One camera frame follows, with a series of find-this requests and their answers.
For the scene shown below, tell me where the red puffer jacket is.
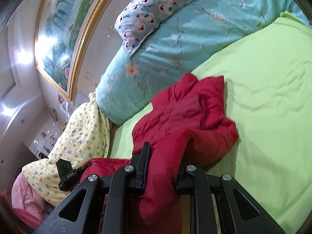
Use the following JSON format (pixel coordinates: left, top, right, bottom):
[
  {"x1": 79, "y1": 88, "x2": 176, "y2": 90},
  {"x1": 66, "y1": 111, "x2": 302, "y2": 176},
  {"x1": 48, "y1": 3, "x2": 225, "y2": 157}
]
[{"x1": 79, "y1": 72, "x2": 240, "y2": 234}]

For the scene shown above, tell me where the pink fleece sleeve forearm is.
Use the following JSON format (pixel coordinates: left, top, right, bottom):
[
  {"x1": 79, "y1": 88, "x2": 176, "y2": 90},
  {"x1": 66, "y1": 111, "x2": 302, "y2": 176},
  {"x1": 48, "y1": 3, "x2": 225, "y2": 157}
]
[{"x1": 1, "y1": 191, "x2": 41, "y2": 234}]

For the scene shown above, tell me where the yellow floral blanket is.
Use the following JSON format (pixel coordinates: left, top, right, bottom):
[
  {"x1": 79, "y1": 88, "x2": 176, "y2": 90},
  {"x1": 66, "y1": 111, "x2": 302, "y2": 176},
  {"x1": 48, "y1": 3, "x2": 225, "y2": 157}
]
[{"x1": 22, "y1": 92, "x2": 110, "y2": 207}]

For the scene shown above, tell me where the pink quilted blanket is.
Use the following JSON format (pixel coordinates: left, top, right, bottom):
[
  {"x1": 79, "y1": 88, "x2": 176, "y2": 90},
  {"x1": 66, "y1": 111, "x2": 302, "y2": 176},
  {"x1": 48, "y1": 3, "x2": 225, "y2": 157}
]
[{"x1": 11, "y1": 173, "x2": 48, "y2": 221}]

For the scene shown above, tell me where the gold framed landscape painting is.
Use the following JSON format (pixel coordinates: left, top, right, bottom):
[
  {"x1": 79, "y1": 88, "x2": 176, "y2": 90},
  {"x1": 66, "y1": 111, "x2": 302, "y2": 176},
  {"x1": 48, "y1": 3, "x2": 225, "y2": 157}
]
[{"x1": 34, "y1": 0, "x2": 111, "y2": 100}]

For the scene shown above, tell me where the grey bear print pillow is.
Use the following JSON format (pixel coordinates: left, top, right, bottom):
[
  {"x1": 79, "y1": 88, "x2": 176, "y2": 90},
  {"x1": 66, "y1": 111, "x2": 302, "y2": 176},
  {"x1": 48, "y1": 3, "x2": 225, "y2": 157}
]
[{"x1": 112, "y1": 0, "x2": 194, "y2": 57}]

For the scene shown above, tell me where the teal floral quilt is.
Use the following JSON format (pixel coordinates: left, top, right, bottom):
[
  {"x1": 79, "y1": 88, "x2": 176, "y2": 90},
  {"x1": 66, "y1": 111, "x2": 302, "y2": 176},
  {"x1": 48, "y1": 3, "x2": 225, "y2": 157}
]
[{"x1": 95, "y1": 0, "x2": 311, "y2": 125}]

